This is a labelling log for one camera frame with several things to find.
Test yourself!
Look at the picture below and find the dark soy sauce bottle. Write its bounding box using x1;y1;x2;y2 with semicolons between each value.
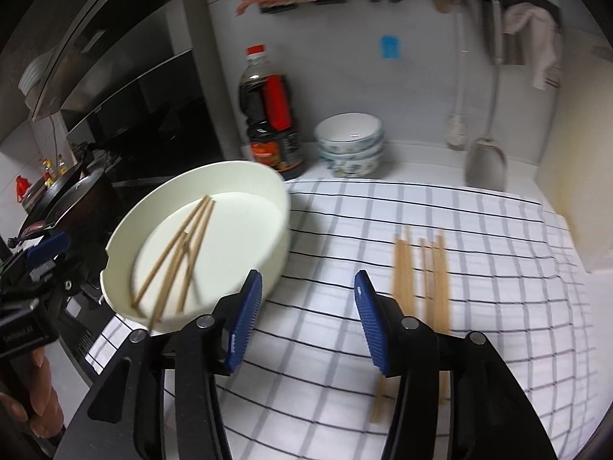
238;45;305;180

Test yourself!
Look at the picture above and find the brown cooking pot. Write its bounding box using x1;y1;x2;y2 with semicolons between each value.
7;162;117;249

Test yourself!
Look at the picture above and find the black range hood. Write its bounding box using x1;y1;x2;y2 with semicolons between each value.
1;0;241;160

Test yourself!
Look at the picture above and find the middle floral ceramic bowl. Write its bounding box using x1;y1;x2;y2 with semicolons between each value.
318;143;384;165

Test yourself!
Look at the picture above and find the metal spatula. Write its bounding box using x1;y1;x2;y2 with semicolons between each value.
464;0;508;192

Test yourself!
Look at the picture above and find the wooden chopstick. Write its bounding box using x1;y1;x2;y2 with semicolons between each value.
175;196;215;315
420;238;435;328
403;225;416;316
132;195;211;309
159;195;214;312
148;232;188;332
434;228;452;405

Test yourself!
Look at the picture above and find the black gas stove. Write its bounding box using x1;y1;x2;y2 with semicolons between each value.
44;267;114;385

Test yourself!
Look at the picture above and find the black white checkered cloth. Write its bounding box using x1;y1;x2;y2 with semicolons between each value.
85;174;594;459

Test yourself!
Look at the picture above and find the bottom floral ceramic bowl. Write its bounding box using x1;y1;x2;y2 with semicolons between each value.
322;156;380;177

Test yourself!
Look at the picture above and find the pink hanging cloth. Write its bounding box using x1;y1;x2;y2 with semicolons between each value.
503;2;561;90

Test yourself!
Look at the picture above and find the blue wall hook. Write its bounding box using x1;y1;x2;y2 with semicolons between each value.
380;35;400;59

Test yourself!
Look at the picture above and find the top floral ceramic bowl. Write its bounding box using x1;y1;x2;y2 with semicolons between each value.
314;112;384;155

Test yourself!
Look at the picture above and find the left hand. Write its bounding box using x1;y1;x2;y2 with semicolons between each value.
1;348;64;439

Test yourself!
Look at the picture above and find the floral ceramic bowl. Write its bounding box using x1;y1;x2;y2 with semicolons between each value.
322;156;380;177
314;112;384;155
318;143;384;165

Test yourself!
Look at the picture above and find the white cutting board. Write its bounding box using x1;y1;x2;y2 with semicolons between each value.
536;53;612;272

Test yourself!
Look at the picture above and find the large white round bowl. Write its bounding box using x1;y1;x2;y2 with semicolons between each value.
101;161;291;332

